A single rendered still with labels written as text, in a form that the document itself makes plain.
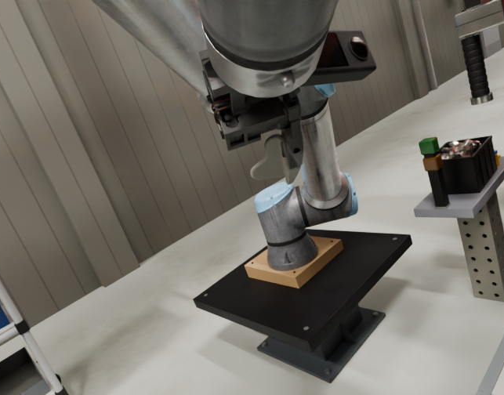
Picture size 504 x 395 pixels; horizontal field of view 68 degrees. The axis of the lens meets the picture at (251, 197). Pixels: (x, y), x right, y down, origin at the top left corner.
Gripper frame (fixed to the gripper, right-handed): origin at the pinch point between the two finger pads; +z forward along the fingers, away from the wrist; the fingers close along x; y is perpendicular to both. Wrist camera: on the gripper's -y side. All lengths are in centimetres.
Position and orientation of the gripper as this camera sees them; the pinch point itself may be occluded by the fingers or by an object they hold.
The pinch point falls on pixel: (274, 130)
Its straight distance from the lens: 50.9
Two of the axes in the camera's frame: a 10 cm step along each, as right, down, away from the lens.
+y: -9.4, 3.2, -0.6
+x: 3.3, 9.3, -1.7
